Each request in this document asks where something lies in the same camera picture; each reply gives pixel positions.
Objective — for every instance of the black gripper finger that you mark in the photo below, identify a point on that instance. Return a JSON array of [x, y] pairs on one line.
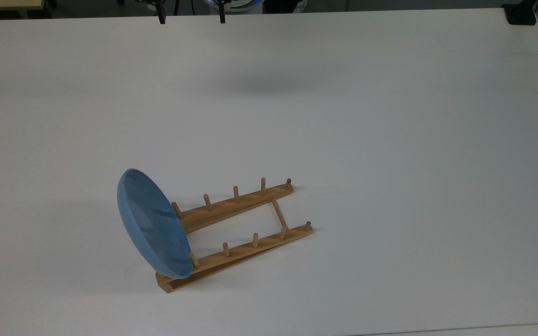
[[222, 13], [161, 14]]

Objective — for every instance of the white side table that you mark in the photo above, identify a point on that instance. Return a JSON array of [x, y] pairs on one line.
[[484, 330]]

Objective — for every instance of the black table clamp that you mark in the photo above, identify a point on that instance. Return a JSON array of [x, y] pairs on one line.
[[520, 14]]

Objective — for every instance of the wooden peg plate rack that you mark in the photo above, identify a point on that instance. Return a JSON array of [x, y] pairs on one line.
[[231, 207]]

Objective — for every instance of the blue round plate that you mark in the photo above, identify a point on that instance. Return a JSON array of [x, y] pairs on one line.
[[150, 219]]

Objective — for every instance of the yellow wooden table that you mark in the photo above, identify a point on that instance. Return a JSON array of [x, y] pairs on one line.
[[3, 3]]

